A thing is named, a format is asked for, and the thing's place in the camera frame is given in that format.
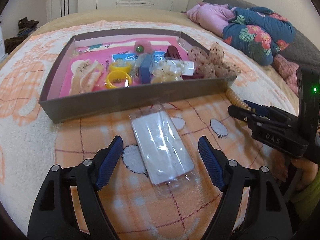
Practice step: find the white bedroom door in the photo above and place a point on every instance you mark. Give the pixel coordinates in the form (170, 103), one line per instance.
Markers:
(60, 8)

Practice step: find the bagged earrings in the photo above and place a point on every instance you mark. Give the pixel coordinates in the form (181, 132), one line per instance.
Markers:
(167, 161)

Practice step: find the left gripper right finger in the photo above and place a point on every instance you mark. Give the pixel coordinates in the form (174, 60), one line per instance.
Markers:
(251, 206)

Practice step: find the right hand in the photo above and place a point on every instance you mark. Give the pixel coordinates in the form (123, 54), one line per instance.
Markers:
(309, 172)

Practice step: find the dark red hair clip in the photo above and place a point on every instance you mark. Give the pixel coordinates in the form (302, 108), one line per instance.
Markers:
(186, 69)

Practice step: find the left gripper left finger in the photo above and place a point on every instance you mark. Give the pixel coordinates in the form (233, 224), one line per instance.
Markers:
(53, 215)

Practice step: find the bagged yellow bangles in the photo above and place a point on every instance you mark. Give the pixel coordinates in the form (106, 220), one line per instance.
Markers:
(119, 74)

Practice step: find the beige dotted mesh bow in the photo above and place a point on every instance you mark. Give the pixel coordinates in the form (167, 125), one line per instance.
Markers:
(212, 65)

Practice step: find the cream hair claw clip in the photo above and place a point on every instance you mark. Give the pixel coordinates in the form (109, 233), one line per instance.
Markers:
(85, 75)

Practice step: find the pink quilt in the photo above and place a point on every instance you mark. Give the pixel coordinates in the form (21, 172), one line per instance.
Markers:
(212, 17)

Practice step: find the blue floral quilt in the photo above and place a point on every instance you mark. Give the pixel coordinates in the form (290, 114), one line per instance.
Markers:
(259, 33)

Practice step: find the dark clothes pile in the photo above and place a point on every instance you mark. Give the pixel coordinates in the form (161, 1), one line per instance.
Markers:
(25, 28)

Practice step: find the orange white plush blanket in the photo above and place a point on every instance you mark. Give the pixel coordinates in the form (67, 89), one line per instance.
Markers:
(31, 144)

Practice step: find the tan bedspread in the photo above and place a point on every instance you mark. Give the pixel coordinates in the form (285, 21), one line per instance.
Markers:
(112, 16)

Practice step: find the grey cardboard tray box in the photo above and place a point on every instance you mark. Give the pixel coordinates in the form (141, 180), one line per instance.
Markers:
(60, 106)

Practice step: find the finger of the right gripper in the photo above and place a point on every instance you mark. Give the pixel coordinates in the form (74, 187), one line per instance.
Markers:
(260, 110)
(246, 116)

